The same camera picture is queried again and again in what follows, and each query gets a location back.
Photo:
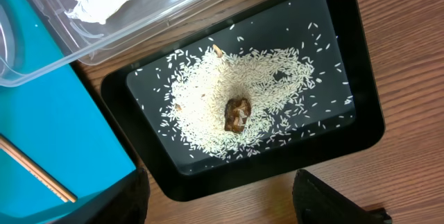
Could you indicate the clear plastic container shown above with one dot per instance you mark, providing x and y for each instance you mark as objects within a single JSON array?
[{"x": 138, "y": 16}]

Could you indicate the wooden chopstick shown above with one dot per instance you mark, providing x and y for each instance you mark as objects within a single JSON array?
[
  {"x": 38, "y": 168},
  {"x": 31, "y": 170}
]

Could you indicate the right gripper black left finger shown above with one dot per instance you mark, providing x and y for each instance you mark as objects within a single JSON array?
[{"x": 125, "y": 202}]

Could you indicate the black plastic tray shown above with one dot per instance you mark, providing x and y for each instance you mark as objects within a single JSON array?
[{"x": 183, "y": 180}]

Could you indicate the white rice grains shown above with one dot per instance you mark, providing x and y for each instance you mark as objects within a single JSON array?
[{"x": 297, "y": 89}]

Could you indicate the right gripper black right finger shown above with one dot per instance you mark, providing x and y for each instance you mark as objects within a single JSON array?
[{"x": 315, "y": 202}]

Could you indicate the large white plate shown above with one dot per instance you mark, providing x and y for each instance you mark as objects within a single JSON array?
[{"x": 7, "y": 44}]

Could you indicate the brown food scrap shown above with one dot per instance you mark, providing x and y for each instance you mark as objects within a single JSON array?
[{"x": 237, "y": 112}]

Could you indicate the teal serving tray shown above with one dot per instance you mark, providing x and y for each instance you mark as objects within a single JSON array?
[{"x": 54, "y": 121}]

